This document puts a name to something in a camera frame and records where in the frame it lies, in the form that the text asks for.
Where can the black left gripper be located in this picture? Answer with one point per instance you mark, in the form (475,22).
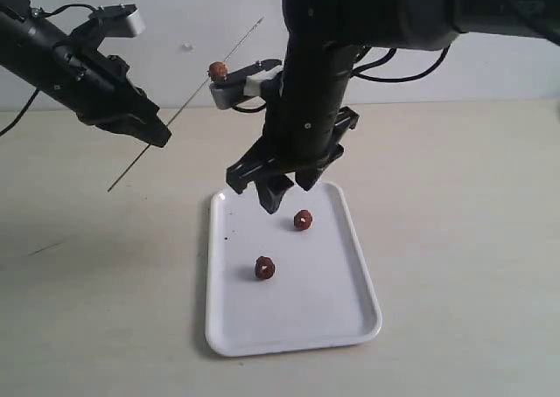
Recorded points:
(96,87)

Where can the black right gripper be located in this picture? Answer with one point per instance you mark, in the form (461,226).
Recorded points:
(264,160)

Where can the red date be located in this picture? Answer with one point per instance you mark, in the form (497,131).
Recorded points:
(264,268)
(302,220)
(217,70)

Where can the thin metal skewer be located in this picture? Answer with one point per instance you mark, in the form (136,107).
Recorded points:
(185,105)

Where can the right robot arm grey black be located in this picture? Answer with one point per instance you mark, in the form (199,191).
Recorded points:
(302,94)

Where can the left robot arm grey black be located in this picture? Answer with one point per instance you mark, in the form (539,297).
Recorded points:
(26,33)

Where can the white rectangular plastic tray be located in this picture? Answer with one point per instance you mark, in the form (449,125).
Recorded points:
(321,295)

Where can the white wall hook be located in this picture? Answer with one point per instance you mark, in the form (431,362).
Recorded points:
(187,46)

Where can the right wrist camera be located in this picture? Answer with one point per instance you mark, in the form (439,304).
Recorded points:
(244,84)

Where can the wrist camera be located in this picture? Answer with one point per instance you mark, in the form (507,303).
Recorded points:
(114,21)
(244,84)

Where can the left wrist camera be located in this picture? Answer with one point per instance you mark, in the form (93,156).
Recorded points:
(114,21)

